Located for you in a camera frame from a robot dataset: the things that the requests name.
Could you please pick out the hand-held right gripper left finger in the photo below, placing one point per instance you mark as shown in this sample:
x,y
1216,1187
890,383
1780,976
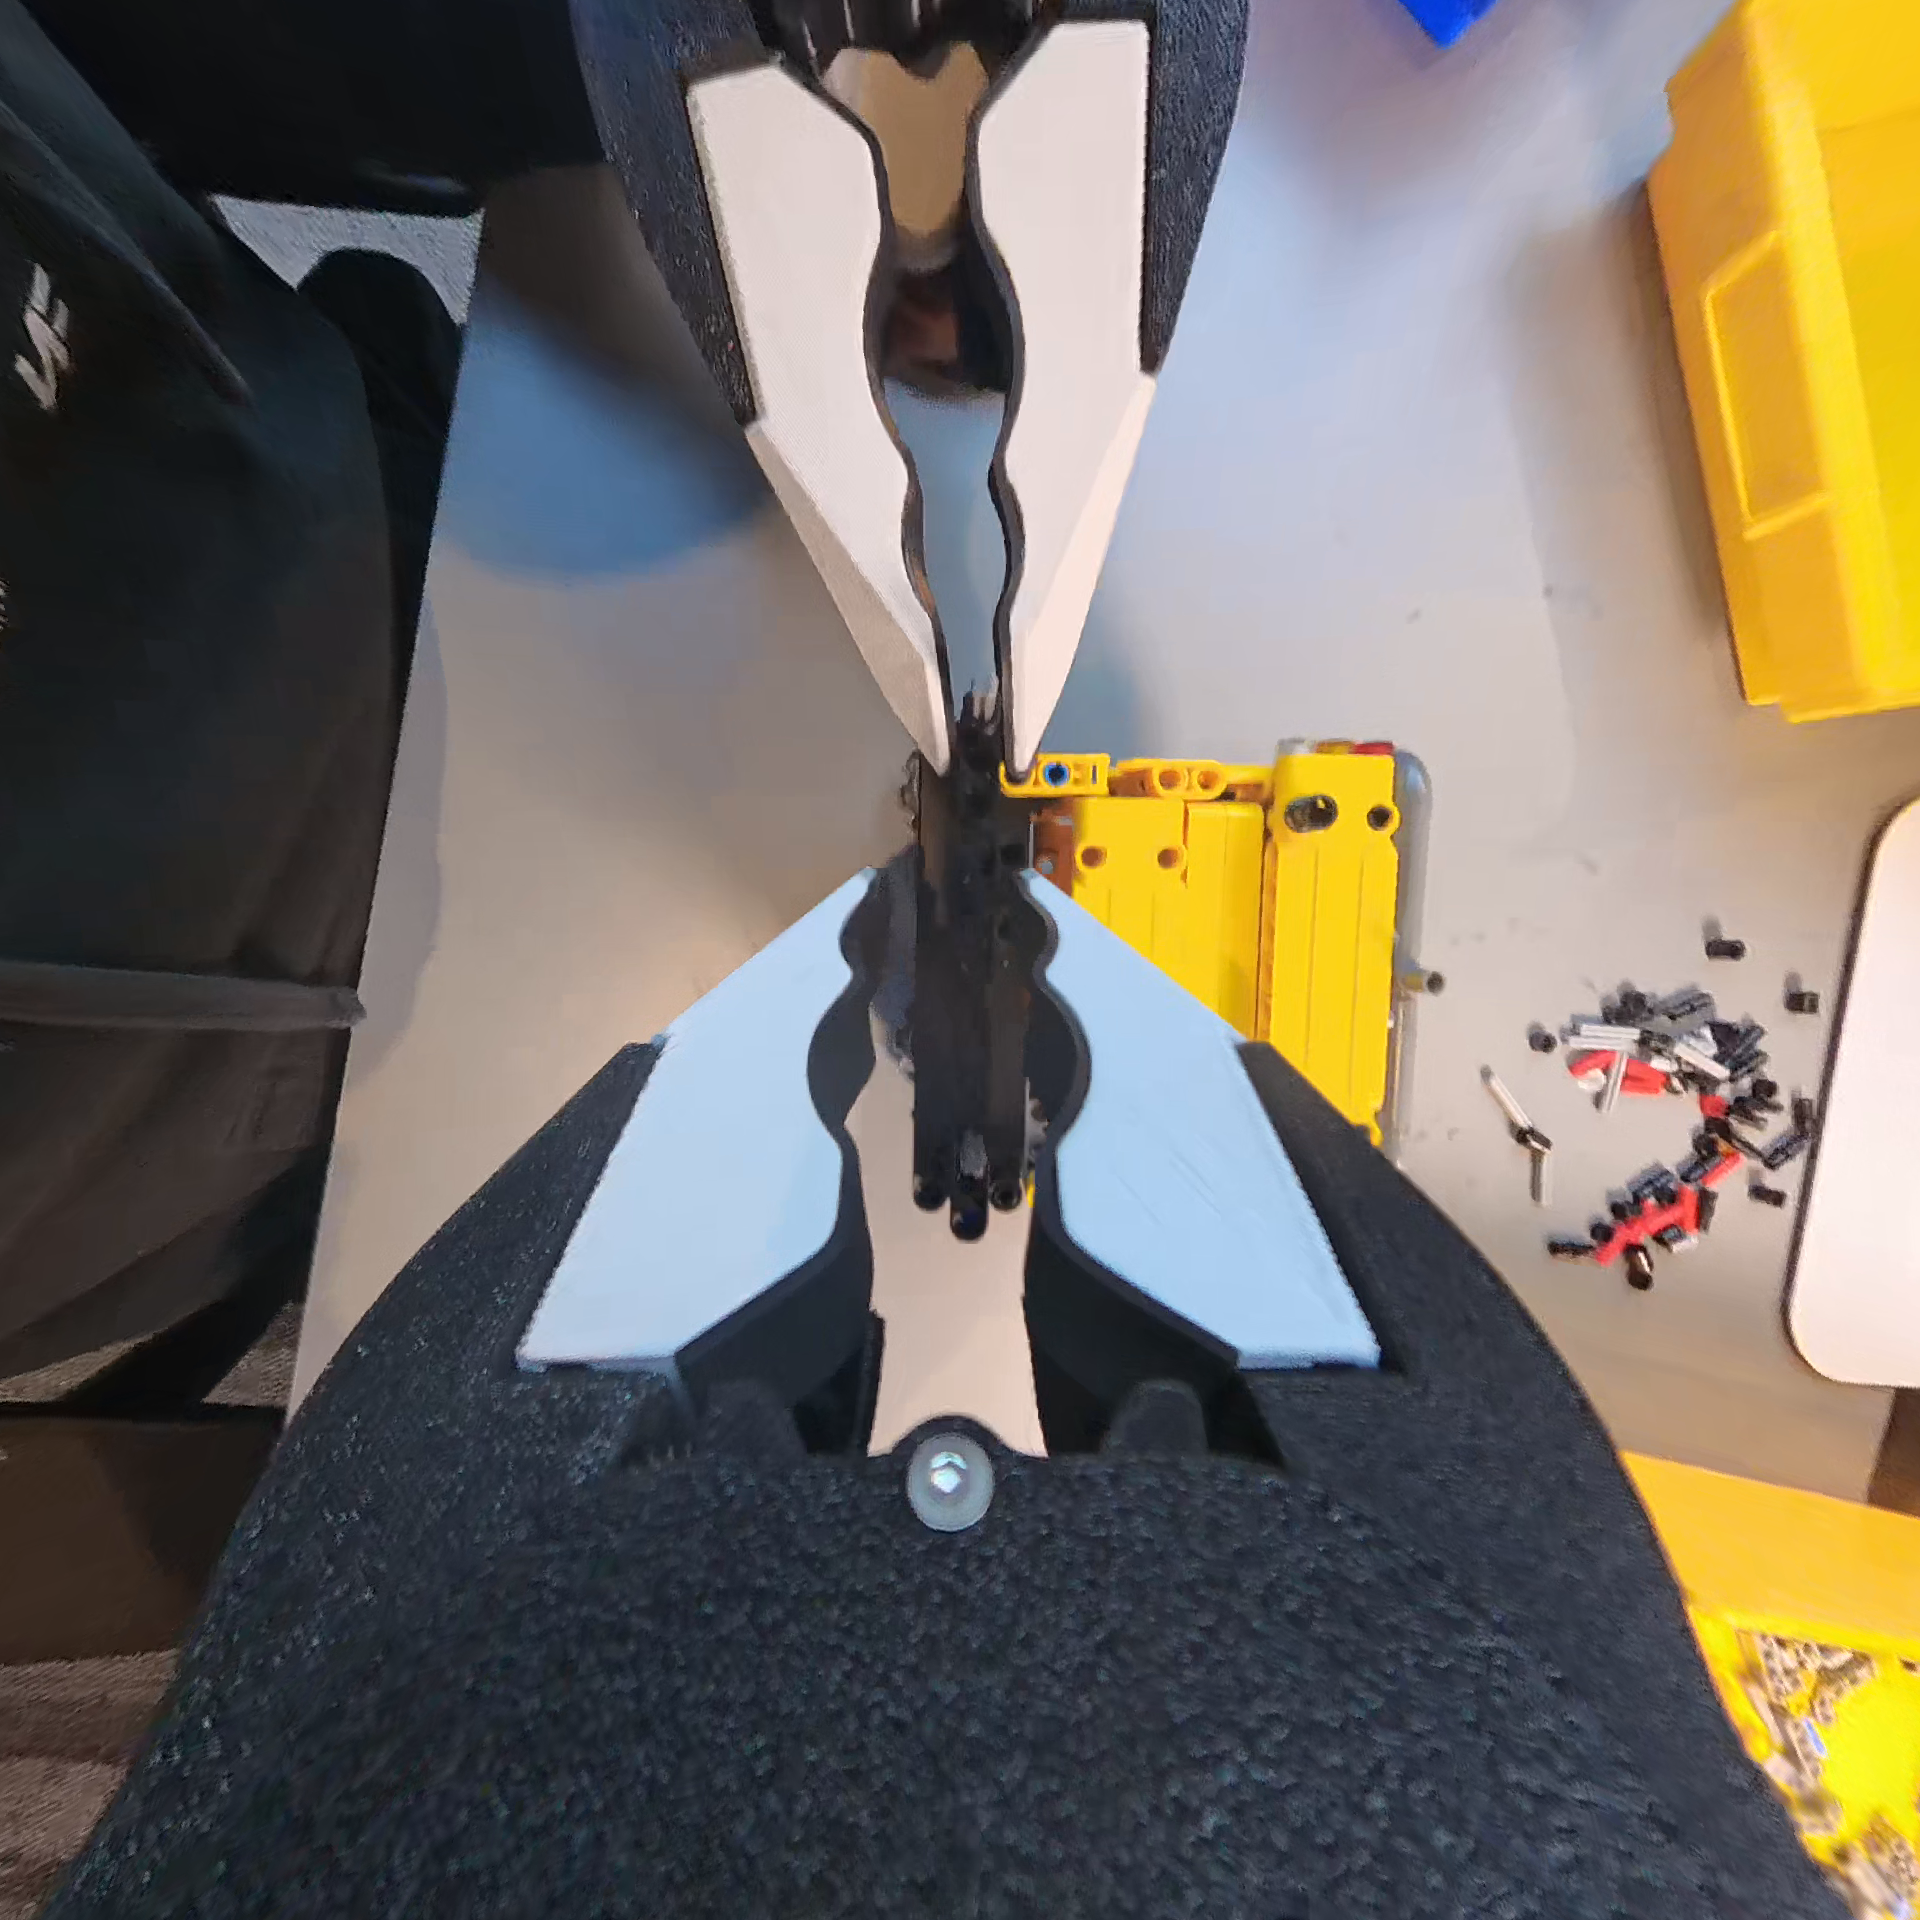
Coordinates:
x,y
706,1201

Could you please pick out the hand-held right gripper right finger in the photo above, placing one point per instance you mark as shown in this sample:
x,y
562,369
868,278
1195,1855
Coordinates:
x,y
1200,1201

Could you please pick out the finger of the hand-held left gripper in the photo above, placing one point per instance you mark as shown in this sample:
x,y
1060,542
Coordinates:
x,y
1087,302
796,332

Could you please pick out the black yellow toy brick vehicle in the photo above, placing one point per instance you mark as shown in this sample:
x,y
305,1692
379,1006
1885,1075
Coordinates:
x,y
1200,872

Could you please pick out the grey desk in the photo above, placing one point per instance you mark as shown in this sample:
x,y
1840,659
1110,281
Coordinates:
x,y
1440,451

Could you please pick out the grey axle pin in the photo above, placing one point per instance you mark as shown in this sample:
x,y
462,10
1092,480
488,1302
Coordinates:
x,y
1518,1136

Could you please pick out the blue plastic bin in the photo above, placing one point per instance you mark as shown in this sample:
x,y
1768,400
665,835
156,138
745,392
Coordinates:
x,y
1447,20

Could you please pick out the pile of small brick parts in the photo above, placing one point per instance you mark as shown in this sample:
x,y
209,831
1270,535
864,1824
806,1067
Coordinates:
x,y
1681,1157

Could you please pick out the yellow plastic box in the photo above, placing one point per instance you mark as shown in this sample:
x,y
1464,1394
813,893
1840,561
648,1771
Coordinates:
x,y
1770,1532

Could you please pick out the white document stand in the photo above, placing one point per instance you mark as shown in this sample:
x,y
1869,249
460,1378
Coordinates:
x,y
1868,1143

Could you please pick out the yellow plastic bin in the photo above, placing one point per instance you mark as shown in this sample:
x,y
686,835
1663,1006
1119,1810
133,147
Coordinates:
x,y
1801,361

